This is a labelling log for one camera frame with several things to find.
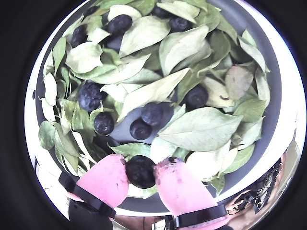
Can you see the pink tipped gripper finger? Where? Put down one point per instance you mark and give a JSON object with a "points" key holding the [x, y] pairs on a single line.
{"points": [[105, 182], [182, 191]]}

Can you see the pile of green leaves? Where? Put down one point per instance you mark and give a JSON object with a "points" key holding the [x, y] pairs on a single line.
{"points": [[199, 129]]}

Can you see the dark grey round bowl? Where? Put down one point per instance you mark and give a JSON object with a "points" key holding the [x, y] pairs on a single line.
{"points": [[273, 48]]}

